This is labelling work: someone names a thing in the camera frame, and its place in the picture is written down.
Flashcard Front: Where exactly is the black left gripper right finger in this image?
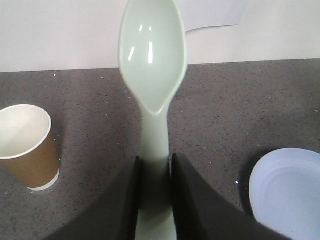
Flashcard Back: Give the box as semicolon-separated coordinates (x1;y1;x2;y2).
171;153;286;240

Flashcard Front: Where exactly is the pale green plastic spoon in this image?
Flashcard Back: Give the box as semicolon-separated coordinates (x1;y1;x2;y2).
118;0;187;240

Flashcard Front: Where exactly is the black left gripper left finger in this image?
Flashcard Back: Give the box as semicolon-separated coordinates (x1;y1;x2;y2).
46;156;142;240

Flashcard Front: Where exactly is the brown paper cup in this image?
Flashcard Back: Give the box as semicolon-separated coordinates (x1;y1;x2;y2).
0;104;60;191

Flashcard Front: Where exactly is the light blue plate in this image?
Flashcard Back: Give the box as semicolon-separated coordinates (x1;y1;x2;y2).
249;148;320;240

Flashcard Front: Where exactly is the white paper sheet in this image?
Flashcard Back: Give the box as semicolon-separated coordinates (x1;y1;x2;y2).
176;0;248;32

